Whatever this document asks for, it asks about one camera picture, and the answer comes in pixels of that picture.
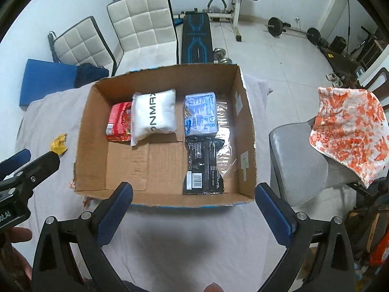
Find clear plastic bag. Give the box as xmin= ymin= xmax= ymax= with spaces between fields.
xmin=216 ymin=95 xmax=237 ymax=178

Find floor barbell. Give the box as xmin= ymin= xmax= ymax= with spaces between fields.
xmin=266 ymin=17 xmax=321 ymax=45

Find grey chair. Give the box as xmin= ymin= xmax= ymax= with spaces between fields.
xmin=269 ymin=118 xmax=359 ymax=206

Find yellow snack bag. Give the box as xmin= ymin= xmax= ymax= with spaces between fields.
xmin=50 ymin=133 xmax=68 ymax=155

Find orange floral cloth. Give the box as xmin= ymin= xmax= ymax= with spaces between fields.
xmin=309 ymin=87 xmax=388 ymax=188

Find brown wooden chair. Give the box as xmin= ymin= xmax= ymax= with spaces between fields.
xmin=363 ymin=67 xmax=389 ymax=112

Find black blue weight bench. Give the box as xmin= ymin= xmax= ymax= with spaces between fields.
xmin=181 ymin=13 xmax=214 ymax=64

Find blue foam mat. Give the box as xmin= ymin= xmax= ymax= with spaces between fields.
xmin=19 ymin=59 xmax=78 ymax=109

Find dark blue cloth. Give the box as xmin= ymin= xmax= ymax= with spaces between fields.
xmin=74 ymin=63 xmax=109 ymax=88

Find cardboard box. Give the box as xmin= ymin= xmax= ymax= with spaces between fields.
xmin=74 ymin=64 xmax=257 ymax=208

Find white quilted chair left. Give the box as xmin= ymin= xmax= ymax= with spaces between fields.
xmin=53 ymin=16 xmax=117 ymax=76

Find white quilted chair right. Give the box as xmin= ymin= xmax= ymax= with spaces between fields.
xmin=107 ymin=0 xmax=179 ymax=75

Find blue white packet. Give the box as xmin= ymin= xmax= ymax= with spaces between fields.
xmin=183 ymin=92 xmax=218 ymax=137

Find grey table cloth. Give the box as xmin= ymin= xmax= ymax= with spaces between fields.
xmin=16 ymin=86 xmax=270 ymax=291

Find white quilted chair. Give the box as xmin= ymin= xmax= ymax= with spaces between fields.
xmin=107 ymin=0 xmax=179 ymax=75
xmin=53 ymin=16 xmax=117 ymax=76

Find red snack bag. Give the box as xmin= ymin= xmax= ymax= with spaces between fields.
xmin=106 ymin=101 xmax=132 ymax=142

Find white pillow pack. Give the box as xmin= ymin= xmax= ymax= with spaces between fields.
xmin=131 ymin=89 xmax=177 ymax=146

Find person's left hand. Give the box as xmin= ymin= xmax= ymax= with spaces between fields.
xmin=1 ymin=227 xmax=32 ymax=291

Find chrome dumbbell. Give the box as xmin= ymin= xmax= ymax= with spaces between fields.
xmin=213 ymin=48 xmax=233 ymax=65

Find black snack packet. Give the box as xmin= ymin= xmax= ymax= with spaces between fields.
xmin=183 ymin=136 xmax=224 ymax=195

